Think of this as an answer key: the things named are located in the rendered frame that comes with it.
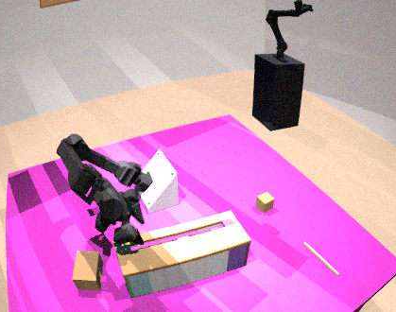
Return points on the small tan cube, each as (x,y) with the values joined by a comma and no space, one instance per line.
(264,202)

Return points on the small brown block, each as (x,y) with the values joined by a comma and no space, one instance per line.
(87,272)

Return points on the cream thin rod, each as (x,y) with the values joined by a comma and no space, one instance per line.
(321,258)

